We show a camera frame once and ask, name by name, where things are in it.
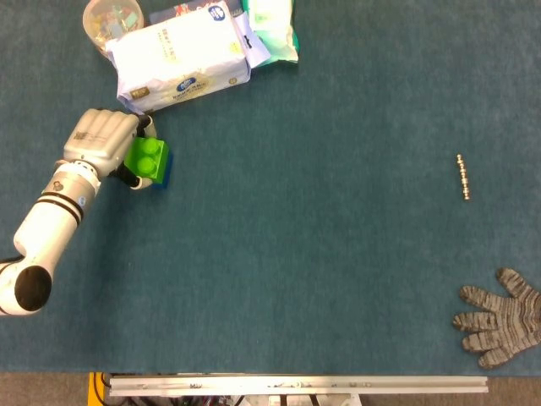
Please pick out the aluminium profile rail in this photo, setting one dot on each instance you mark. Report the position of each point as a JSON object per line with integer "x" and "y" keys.
{"x": 296, "y": 385}

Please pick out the small metal beaded rod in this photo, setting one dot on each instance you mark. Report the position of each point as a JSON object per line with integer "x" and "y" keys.
{"x": 464, "y": 177}

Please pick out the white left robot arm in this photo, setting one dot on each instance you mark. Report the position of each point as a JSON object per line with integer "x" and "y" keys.
{"x": 50, "y": 224}

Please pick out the clear round plastic container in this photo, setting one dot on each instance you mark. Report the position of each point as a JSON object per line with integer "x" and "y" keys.
{"x": 110, "y": 21}

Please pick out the teal felt table cloth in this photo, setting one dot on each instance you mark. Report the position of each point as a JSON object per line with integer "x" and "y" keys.
{"x": 296, "y": 211}

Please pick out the green toy brick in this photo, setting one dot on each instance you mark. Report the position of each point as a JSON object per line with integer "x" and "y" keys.
{"x": 150, "y": 158}

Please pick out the white tissue pack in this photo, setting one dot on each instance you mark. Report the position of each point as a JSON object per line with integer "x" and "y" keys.
{"x": 177, "y": 55}

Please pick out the dark printed packet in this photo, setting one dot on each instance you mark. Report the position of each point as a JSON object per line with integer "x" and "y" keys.
{"x": 186, "y": 8}

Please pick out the green wet wipes pack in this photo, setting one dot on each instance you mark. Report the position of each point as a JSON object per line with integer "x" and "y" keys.
{"x": 274, "y": 38}

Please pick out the grey striped knitted glove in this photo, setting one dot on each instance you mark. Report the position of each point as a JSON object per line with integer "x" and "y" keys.
{"x": 503, "y": 321}

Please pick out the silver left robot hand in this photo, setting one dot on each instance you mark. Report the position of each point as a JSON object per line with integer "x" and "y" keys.
{"x": 99, "y": 135}

